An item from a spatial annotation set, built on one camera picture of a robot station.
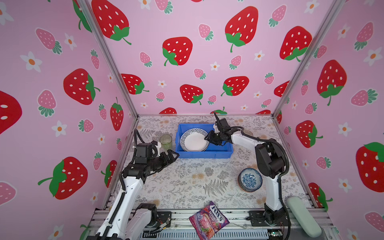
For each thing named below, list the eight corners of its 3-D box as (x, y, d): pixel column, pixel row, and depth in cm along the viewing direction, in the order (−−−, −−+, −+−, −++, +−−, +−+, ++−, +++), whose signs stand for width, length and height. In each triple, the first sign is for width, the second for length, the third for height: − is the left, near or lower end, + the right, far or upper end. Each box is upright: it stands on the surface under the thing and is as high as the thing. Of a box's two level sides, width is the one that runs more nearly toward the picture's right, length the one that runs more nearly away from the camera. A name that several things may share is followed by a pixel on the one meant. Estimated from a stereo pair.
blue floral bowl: (238, 195, 83) (243, 188, 74) (235, 176, 90) (239, 168, 81) (258, 195, 83) (265, 188, 74) (253, 176, 90) (259, 168, 81)
